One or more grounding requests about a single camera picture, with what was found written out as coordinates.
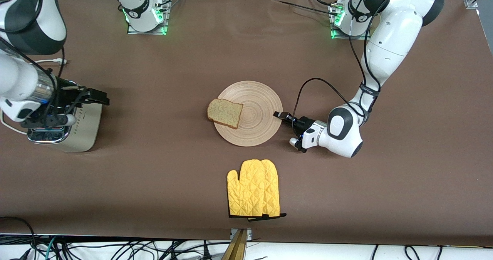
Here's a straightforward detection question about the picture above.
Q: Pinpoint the round wooden plate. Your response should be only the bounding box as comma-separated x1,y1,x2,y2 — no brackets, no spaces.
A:
213,81,283,148

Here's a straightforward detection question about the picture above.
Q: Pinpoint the brown bread slice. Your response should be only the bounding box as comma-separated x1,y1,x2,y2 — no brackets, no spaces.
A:
207,99,244,129

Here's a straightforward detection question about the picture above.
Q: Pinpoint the silver and cream toaster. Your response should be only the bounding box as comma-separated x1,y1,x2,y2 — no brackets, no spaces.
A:
26,81,103,153

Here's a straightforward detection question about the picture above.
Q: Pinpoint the brown table cover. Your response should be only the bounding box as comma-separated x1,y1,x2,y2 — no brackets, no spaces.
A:
0,0,493,247

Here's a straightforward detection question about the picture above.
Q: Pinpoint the yellow quilted oven mitt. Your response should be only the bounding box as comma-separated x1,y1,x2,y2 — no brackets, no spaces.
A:
260,159,287,222
227,159,272,219

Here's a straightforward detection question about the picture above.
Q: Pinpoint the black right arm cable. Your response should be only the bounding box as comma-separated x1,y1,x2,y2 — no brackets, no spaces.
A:
0,29,66,110

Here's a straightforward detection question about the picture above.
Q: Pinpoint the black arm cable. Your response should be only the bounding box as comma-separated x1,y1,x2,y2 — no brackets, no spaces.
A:
292,0,409,127
0,29,66,110

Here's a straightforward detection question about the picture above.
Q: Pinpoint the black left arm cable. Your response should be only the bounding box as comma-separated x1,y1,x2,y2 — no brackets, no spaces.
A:
292,0,409,127

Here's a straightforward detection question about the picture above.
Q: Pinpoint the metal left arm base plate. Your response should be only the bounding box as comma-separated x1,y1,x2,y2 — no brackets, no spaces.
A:
329,0,372,40

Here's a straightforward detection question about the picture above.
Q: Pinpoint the black base cable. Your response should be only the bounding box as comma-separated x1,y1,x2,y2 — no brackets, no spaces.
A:
270,0,343,18

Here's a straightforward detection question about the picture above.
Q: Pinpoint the small metal bracket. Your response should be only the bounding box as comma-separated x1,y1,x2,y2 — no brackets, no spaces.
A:
230,228,253,240

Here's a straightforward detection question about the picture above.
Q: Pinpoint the teal floor cable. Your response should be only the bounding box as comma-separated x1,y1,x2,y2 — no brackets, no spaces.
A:
45,236,58,260

